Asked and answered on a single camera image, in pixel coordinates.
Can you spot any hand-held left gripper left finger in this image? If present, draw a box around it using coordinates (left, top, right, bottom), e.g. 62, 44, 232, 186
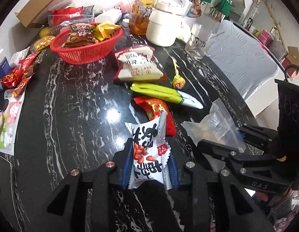
47, 138, 133, 232

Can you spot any red cartoon candy packet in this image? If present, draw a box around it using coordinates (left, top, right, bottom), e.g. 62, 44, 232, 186
133, 96, 177, 136

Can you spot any yellow lemon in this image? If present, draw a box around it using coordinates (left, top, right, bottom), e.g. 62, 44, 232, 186
39, 26, 53, 38

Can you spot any cardboard box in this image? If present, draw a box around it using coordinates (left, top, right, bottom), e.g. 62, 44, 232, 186
15, 0, 76, 28

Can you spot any colourful printed tote bag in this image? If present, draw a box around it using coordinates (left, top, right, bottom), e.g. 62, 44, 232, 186
188, 0, 203, 18

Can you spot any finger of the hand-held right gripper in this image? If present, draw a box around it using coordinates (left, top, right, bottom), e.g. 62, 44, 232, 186
239, 124, 279, 149
197, 139, 239, 161

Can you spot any white patterned packet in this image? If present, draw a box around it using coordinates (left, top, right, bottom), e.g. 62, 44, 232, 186
10, 48, 31, 66

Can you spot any white peanut snack packet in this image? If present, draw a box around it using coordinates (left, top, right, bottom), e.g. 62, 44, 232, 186
124, 111, 171, 190

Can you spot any printed leaflet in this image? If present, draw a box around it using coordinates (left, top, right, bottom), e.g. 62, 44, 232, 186
0, 101, 26, 155

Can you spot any red plastic basket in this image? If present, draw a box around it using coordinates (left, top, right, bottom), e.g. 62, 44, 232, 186
50, 22, 123, 65

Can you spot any green white packet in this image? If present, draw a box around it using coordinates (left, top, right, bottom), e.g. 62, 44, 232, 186
130, 82, 204, 109

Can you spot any brown snack packet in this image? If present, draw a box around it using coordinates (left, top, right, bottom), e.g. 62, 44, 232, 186
65, 23, 99, 47

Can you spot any pink panda cup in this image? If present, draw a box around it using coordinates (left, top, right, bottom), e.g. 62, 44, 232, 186
110, 0, 136, 13

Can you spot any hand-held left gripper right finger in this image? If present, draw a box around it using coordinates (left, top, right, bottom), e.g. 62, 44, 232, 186
169, 148, 258, 232

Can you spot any clear zip bag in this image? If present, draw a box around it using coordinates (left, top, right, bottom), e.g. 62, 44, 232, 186
181, 98, 247, 153

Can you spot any lollipop with yellow stick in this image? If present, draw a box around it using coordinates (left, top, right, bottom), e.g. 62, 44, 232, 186
172, 59, 185, 89

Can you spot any red sealed food packet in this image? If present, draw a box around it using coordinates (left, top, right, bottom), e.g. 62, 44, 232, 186
51, 6, 84, 20

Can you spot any red sachet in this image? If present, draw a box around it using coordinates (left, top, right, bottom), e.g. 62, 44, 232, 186
17, 52, 39, 78

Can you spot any large white maroon bag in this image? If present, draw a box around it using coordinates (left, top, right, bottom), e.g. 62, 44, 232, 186
113, 45, 167, 83

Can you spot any white tissue roll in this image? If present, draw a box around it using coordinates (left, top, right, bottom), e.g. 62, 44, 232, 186
94, 8, 122, 24

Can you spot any clear plastic tray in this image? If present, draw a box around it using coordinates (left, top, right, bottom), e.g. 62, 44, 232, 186
48, 6, 95, 27

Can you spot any white insulated jug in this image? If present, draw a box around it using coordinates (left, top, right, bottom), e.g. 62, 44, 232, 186
146, 0, 192, 47

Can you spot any yellow snack packet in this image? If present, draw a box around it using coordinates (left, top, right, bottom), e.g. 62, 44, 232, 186
93, 21, 122, 42

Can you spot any glass mug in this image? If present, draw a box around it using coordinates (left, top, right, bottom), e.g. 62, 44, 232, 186
185, 17, 219, 60

